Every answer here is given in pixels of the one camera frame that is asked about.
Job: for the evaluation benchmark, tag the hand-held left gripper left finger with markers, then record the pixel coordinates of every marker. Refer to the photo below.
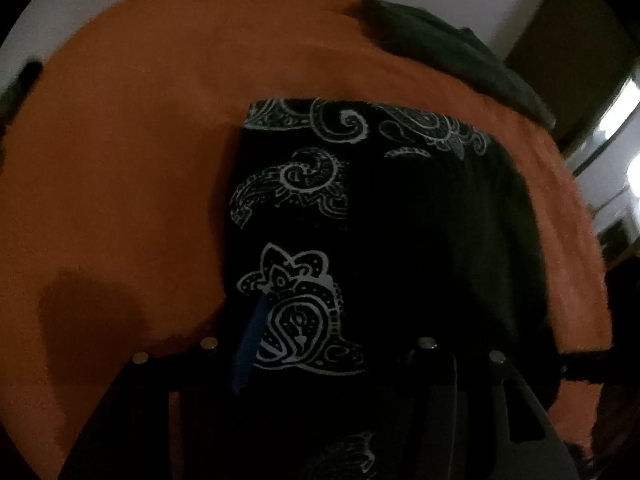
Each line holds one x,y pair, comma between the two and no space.
247,355

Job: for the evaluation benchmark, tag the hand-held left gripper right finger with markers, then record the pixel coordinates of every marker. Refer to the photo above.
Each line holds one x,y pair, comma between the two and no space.
435,385

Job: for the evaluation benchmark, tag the black paisley print garment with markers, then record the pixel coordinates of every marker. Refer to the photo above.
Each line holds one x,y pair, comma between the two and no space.
400,235

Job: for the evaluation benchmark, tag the dark green garment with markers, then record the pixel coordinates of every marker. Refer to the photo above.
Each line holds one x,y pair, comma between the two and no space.
450,55

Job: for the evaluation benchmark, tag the orange blanket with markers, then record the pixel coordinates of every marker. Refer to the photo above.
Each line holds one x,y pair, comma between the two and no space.
150,135

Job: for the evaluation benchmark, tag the white furniture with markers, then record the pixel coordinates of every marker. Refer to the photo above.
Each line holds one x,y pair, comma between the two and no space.
615,170

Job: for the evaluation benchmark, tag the brown wooden door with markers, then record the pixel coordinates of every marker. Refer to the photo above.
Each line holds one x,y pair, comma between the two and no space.
565,45

